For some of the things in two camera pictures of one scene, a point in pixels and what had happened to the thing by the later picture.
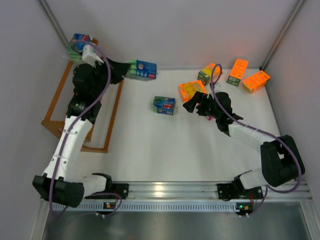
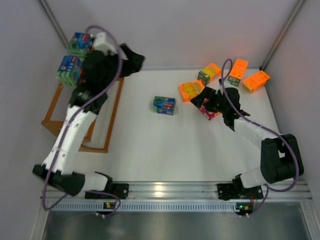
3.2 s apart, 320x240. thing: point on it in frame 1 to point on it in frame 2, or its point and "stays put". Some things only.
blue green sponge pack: (164, 105) stays put
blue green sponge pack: (141, 70) to (69, 70)
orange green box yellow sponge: (204, 76) stays put
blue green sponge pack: (75, 49) stays put
